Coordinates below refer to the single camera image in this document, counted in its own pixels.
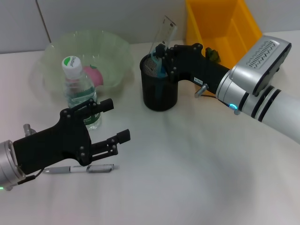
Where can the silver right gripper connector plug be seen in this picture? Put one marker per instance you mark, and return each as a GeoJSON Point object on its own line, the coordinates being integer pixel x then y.
{"type": "Point", "coordinates": [201, 91]}

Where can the clear water bottle green label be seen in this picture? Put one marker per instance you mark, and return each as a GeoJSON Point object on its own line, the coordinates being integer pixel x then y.
{"type": "Point", "coordinates": [80, 93]}

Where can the grey white pen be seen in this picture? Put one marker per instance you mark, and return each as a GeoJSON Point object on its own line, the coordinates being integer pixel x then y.
{"type": "Point", "coordinates": [93, 169]}

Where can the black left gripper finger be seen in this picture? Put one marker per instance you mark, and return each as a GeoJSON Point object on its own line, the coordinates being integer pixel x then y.
{"type": "Point", "coordinates": [98, 106]}
{"type": "Point", "coordinates": [112, 144]}

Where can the pink peach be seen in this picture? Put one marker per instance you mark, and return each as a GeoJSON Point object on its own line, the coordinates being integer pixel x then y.
{"type": "Point", "coordinates": [95, 76]}

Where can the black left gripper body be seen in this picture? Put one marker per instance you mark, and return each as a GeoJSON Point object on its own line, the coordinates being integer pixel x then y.
{"type": "Point", "coordinates": [54, 143]}

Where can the translucent green fruit bowl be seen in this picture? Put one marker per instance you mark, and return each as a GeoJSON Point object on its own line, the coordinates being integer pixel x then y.
{"type": "Point", "coordinates": [112, 54]}

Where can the yellow plastic bin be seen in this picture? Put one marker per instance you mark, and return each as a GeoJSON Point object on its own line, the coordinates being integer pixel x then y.
{"type": "Point", "coordinates": [218, 23]}

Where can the clear plastic ruler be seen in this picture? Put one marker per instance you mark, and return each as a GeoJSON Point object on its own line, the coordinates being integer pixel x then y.
{"type": "Point", "coordinates": [165, 32]}

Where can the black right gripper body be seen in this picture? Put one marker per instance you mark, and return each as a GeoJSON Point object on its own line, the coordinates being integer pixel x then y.
{"type": "Point", "coordinates": [199, 68]}

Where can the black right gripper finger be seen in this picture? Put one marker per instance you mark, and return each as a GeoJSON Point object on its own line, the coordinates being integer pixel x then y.
{"type": "Point", "coordinates": [170, 69]}
{"type": "Point", "coordinates": [167, 49]}

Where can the black mesh pen cup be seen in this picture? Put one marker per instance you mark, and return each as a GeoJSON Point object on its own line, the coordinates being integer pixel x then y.
{"type": "Point", "coordinates": [159, 96]}

